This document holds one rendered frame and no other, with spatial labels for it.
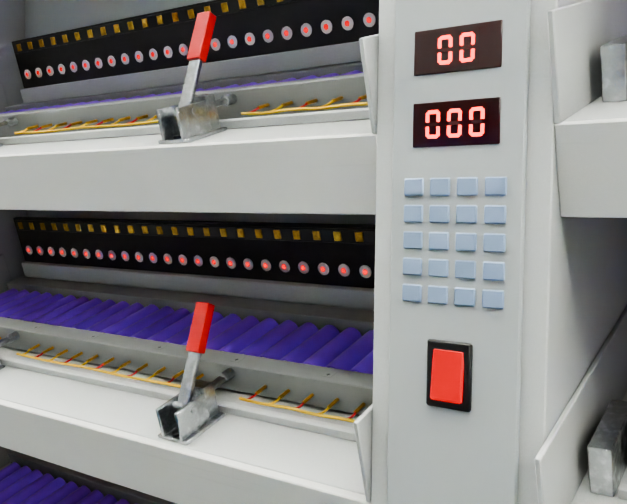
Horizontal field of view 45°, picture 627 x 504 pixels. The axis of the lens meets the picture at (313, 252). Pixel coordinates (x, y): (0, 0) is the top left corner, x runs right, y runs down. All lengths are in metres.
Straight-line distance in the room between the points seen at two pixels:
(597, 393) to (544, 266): 0.11
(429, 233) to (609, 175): 0.09
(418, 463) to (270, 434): 0.14
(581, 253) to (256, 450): 0.23
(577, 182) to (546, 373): 0.09
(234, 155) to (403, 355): 0.16
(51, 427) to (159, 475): 0.11
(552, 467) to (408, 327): 0.10
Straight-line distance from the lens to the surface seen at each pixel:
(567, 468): 0.41
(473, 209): 0.37
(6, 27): 0.99
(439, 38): 0.39
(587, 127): 0.36
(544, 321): 0.37
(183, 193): 0.50
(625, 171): 0.36
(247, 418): 0.53
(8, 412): 0.67
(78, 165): 0.58
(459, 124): 0.38
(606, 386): 0.47
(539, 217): 0.37
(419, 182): 0.38
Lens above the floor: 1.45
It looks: 3 degrees down
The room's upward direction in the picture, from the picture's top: 1 degrees clockwise
